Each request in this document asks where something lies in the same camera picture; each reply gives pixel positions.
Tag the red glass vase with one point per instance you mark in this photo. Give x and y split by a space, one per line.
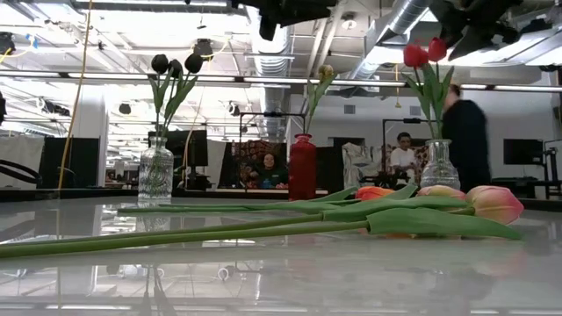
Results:
302 171

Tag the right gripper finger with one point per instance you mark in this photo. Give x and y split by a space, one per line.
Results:
450 17
478 44

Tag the tall ribbed clear glass vase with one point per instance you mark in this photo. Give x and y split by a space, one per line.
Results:
156 175

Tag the black wall screen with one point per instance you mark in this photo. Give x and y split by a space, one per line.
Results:
522 151

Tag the red artificial tulip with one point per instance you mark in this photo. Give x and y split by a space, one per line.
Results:
415 55
437 48

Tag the silver spiral ventilation duct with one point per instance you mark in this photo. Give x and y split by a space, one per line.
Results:
404 17

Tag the black artificial tulip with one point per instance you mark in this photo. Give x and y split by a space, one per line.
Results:
175 68
160 63
193 62

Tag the silver vertical ventilation duct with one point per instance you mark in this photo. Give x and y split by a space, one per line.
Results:
272 66

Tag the orange artificial tulip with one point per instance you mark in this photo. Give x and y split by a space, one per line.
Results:
373 193
263 208

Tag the bulbous clear glass vase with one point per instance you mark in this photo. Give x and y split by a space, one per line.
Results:
439 169

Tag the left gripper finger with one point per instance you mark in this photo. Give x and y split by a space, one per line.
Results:
268 30

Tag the pink artificial tulip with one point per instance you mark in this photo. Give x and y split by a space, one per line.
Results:
496 204
441 191
326 71

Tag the white cloth covered chair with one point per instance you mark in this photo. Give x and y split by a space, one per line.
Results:
362 164

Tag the person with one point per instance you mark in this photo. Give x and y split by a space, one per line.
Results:
270 175
465 140
403 158

